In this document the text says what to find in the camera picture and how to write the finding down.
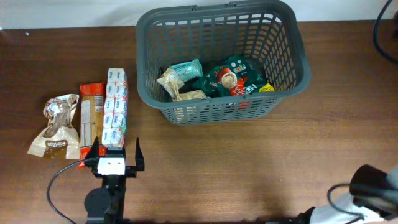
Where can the white tissue multipack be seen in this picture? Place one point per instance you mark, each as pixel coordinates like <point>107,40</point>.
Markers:
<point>115,108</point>

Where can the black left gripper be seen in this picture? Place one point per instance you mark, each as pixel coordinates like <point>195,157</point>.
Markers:
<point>130,171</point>

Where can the orange cracker package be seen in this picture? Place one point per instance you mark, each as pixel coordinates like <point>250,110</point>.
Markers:
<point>91,117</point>

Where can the light blue wipes pack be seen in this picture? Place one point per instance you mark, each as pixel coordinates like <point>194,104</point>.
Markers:
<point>188,70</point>

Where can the beige paper bag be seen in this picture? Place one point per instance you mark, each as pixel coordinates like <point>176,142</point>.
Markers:
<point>174,87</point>

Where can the brown white cookie bag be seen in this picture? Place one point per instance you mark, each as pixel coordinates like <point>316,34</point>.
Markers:
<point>59,140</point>

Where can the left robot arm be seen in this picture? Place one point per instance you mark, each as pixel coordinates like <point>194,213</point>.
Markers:
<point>106,203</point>

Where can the grey plastic basket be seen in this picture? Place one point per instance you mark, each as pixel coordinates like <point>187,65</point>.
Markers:
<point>263,32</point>

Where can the green red snack bag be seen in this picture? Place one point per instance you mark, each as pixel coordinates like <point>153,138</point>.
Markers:
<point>236,76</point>

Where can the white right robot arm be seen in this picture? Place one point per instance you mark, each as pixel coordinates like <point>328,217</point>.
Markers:
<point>370,196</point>

